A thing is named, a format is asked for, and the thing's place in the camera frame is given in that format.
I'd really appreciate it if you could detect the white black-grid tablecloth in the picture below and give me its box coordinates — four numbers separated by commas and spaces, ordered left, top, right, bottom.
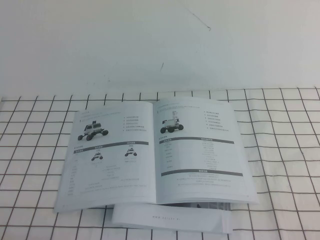
0, 86, 320, 240

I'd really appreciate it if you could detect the white product manual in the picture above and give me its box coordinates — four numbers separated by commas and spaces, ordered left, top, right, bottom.
53, 96, 261, 215

